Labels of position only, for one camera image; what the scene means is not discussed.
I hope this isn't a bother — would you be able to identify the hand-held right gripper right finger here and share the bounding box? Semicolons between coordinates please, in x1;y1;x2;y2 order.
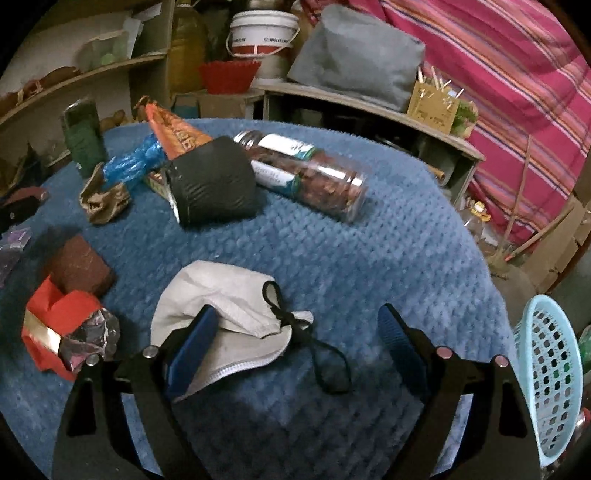
378;304;541;480

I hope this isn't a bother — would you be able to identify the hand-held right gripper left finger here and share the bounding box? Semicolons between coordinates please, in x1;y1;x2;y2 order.
53;305;220;480

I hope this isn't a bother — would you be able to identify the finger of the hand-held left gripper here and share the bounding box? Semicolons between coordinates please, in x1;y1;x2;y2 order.
0;199;40;232

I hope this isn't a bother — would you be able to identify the maroon wrapper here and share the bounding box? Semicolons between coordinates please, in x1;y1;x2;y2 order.
7;186;50;206
45;234;116;296

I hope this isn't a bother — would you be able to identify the white face mask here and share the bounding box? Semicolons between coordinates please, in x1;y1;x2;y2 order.
150;260;354;395

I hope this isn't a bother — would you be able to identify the brown paper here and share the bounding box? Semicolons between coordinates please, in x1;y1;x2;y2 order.
79;162;132;225

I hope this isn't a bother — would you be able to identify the red gold foil wrapper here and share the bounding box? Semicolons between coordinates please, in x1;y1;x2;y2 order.
22;274;122;381

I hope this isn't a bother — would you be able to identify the blue plastic wrapper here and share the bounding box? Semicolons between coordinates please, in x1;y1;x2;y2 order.
104;135;164;190

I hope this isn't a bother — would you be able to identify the light blue plastic basket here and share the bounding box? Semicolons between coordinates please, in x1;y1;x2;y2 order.
512;294;583;469

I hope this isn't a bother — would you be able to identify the black paper cup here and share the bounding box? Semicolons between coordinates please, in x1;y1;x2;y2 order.
165;136;259;228

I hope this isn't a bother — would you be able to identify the long orange wrapper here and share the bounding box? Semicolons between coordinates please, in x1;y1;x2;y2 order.
145;102;214;158

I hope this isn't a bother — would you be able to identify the purple plastic packet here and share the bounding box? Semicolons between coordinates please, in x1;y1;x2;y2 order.
0;228;32;287

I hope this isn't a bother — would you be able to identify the green glass bottle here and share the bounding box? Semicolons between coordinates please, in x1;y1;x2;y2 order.
61;98;107;178

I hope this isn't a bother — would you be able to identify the blue fleece blanket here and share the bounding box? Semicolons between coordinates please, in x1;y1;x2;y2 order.
0;117;522;480

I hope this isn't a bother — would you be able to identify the small yellow box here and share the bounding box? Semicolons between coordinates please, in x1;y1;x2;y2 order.
147;168;174;195

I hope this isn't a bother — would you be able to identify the yellow capped oil bottle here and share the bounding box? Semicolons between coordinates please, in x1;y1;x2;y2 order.
464;202;493;241

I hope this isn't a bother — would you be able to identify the wooden shelf unit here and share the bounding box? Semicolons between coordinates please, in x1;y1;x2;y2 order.
0;0;176;176

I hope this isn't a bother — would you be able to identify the clear plastic container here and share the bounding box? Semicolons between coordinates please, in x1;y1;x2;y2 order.
76;34;132;70

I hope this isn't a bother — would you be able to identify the stack of cardboard sheets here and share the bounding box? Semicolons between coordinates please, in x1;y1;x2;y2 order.
526;194;591;296

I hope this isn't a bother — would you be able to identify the clear plastic jar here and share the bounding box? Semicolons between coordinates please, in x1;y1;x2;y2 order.
232;130;370;223

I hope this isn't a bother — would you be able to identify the large yellow oil jug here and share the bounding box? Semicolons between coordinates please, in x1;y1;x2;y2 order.
168;2;206;93

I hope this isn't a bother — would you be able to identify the green leafy decoration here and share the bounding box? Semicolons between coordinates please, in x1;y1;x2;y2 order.
455;102;479;138

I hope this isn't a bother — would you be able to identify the wooden stick holder box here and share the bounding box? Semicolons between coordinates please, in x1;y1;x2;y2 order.
406;67;465;131

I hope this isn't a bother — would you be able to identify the wooden side table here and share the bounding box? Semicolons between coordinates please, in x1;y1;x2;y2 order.
252;82;485;204

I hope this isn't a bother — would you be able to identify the red plastic basin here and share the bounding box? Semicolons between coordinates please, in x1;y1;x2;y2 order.
198;60;262;93

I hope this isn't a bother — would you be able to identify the pink striped cloth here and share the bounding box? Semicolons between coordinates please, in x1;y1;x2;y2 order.
300;0;591;241

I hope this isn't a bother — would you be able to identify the grey cushion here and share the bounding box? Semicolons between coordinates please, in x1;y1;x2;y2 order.
287;4;426;112

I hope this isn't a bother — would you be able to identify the white plastic bucket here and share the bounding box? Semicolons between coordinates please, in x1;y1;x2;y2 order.
226;10;301;81

